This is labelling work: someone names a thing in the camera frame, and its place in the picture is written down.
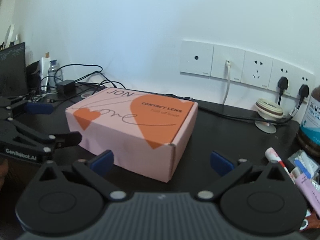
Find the black power adapter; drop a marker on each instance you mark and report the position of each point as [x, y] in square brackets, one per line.
[66, 87]

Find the brown fish oil bottle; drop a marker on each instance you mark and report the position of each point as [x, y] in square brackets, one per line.
[309, 131]

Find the round metal disc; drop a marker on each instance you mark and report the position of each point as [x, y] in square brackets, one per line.
[85, 95]

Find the black plug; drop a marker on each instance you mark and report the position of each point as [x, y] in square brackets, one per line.
[303, 93]
[283, 85]

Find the white wall socket panel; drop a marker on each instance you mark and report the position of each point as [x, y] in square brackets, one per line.
[242, 66]

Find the pink cardboard box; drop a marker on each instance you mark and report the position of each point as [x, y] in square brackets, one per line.
[147, 133]

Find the clear water bottle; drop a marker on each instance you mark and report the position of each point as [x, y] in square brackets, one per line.
[55, 75]

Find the open laptop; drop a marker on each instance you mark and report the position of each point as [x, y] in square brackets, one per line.
[13, 71]

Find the white red lip balm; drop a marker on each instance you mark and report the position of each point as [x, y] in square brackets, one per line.
[271, 155]

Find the black plug left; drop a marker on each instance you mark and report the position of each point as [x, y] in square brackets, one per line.
[283, 85]

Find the round white mirror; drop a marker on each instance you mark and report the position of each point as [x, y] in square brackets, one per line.
[9, 35]

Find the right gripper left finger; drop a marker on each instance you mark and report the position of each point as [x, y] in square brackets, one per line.
[92, 173]

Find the round cream suction holder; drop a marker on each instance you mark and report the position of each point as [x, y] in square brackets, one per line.
[268, 110]

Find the black plug right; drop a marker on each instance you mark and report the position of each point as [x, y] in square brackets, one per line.
[303, 93]

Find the white lotion bottle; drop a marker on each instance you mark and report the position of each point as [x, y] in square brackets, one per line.
[44, 69]

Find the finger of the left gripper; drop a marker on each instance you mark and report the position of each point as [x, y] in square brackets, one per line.
[26, 107]
[62, 139]

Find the pink tube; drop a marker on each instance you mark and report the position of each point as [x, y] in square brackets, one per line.
[309, 192]

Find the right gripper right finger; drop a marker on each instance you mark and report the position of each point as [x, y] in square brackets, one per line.
[230, 173]

